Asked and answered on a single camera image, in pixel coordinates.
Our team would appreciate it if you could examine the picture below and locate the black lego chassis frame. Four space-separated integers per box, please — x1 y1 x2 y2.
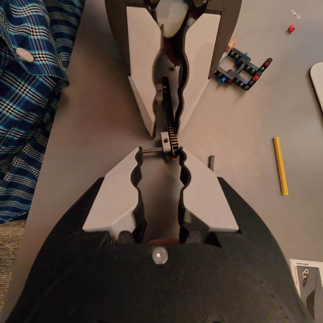
214 40 273 91

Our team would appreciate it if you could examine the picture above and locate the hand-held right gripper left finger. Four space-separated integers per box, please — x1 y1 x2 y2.
82 147 147 244

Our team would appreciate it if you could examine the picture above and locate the lego sticker sheet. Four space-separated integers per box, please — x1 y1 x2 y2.
290 259 323 321

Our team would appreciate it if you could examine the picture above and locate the black lego gear rack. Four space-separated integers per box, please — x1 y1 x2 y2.
161 76 180 155

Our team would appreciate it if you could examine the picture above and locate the yellow lego axle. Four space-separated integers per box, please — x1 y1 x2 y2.
273 137 289 196

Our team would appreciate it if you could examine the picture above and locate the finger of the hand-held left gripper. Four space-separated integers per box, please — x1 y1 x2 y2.
126 6 165 139
177 12 223 134

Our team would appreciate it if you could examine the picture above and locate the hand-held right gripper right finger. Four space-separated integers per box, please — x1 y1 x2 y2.
177 147 240 244

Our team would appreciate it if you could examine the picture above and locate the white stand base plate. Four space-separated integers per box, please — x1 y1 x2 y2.
310 62 323 115

